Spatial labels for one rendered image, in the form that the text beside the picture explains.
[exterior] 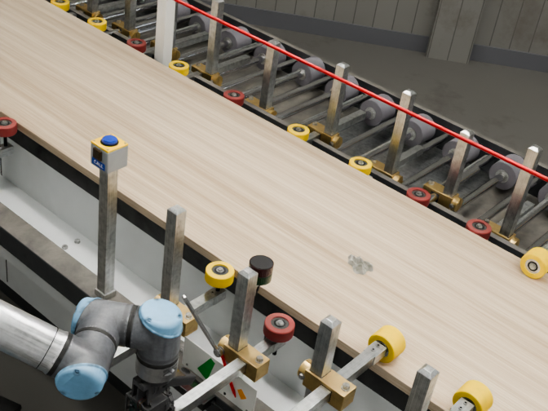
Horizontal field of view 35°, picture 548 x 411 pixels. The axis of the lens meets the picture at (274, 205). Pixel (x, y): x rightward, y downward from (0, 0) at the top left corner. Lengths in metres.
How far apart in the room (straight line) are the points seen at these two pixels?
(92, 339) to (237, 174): 1.18
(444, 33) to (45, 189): 3.80
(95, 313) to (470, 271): 1.21
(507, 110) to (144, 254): 3.53
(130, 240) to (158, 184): 0.20
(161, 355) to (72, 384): 0.21
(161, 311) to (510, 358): 0.98
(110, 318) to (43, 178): 1.29
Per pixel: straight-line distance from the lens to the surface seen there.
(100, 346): 1.73
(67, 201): 2.94
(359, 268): 2.46
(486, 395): 2.11
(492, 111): 5.71
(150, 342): 1.79
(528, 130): 5.59
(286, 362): 2.43
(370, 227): 2.65
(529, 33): 6.39
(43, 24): 3.74
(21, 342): 1.69
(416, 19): 6.26
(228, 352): 2.20
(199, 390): 2.10
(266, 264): 2.07
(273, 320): 2.24
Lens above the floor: 2.38
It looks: 34 degrees down
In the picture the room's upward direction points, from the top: 9 degrees clockwise
